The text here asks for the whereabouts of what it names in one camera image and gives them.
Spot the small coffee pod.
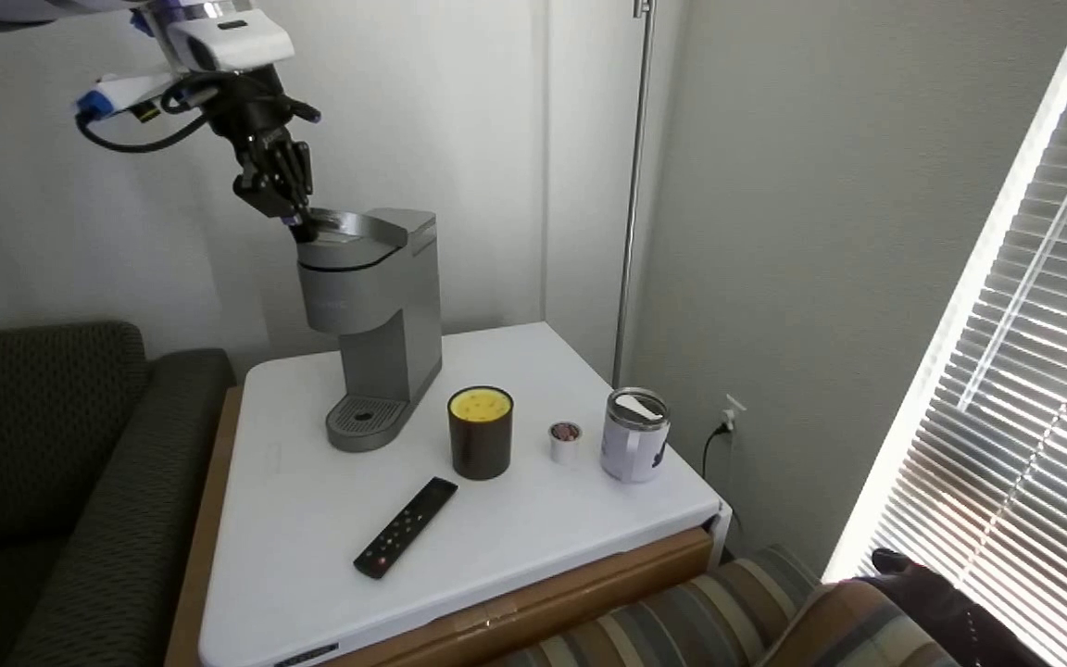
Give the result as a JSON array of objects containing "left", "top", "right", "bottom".
[{"left": 545, "top": 419, "right": 585, "bottom": 468}]

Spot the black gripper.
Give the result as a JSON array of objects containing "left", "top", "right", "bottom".
[{"left": 201, "top": 64, "right": 329, "bottom": 243}]

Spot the grey coffee maker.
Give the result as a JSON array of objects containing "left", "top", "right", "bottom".
[{"left": 292, "top": 205, "right": 449, "bottom": 455}]

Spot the thin metal pole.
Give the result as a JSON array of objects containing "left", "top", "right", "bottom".
[{"left": 607, "top": 0, "right": 654, "bottom": 390}]

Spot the striped fabric sofa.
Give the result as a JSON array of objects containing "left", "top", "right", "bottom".
[{"left": 481, "top": 550, "right": 971, "bottom": 667}]

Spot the black robot cable blue plug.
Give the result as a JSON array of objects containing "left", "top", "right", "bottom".
[{"left": 69, "top": 70, "right": 216, "bottom": 158}]

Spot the dark grey fabric sofa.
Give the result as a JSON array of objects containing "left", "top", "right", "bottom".
[{"left": 0, "top": 319, "right": 239, "bottom": 667}]

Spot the dark fuzzy cloth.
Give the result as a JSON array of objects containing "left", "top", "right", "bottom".
[{"left": 868, "top": 545, "right": 1057, "bottom": 667}]

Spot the black remote control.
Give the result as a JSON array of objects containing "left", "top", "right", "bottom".
[{"left": 352, "top": 474, "right": 463, "bottom": 584}]

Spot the white metal mug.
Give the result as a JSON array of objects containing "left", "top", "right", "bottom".
[{"left": 595, "top": 387, "right": 676, "bottom": 488}]

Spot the black power cord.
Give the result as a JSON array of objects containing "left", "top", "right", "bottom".
[{"left": 696, "top": 414, "right": 738, "bottom": 483}]

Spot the white wall outlet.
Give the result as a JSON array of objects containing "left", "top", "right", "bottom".
[{"left": 713, "top": 390, "right": 753, "bottom": 436}]

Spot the black candle jar yellow wax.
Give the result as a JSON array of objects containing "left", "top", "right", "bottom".
[{"left": 445, "top": 380, "right": 519, "bottom": 485}]

